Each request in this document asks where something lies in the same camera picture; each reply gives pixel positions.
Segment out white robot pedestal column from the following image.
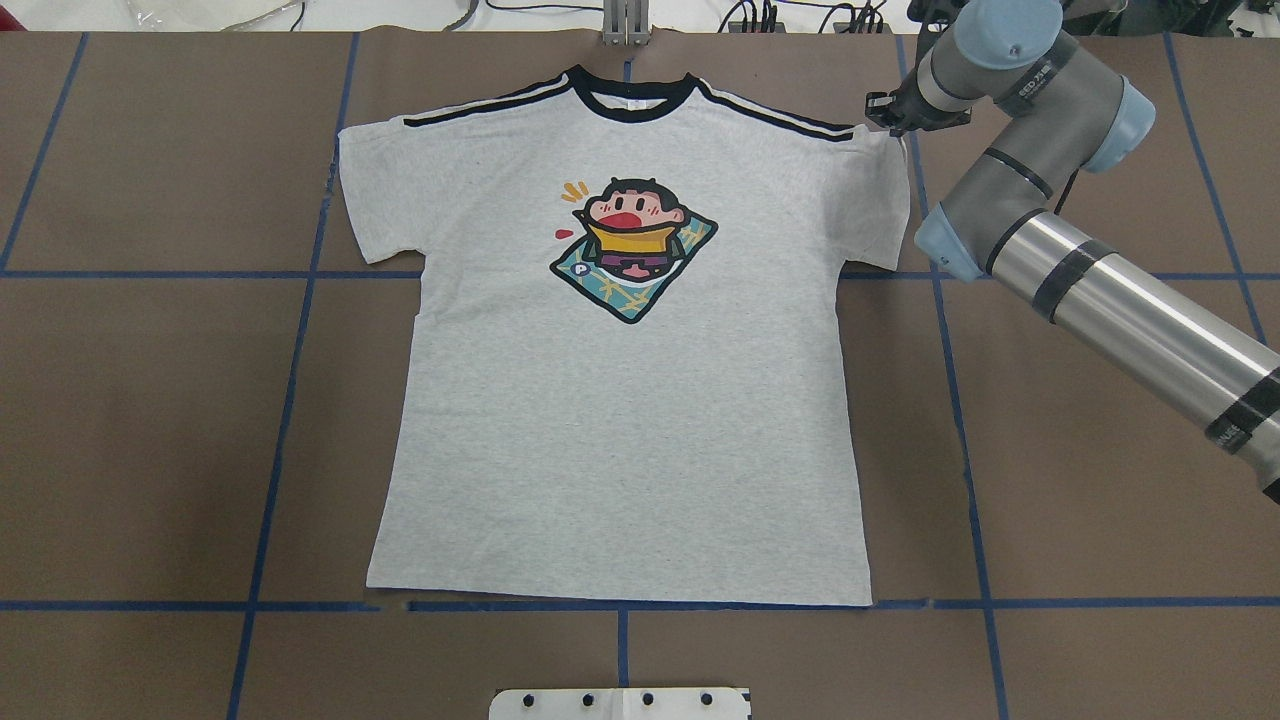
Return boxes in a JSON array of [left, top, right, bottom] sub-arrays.
[[488, 687, 753, 719]]

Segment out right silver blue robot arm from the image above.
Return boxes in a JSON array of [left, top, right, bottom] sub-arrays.
[[867, 1, 1279, 498]]

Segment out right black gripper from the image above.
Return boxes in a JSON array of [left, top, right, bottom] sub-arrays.
[[865, 90, 973, 137]]

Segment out aluminium frame post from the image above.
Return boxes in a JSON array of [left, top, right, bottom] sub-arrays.
[[602, 0, 652, 47]]

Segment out grey cartoon print t-shirt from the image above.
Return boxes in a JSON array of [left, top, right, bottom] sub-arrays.
[[338, 67, 910, 607]]

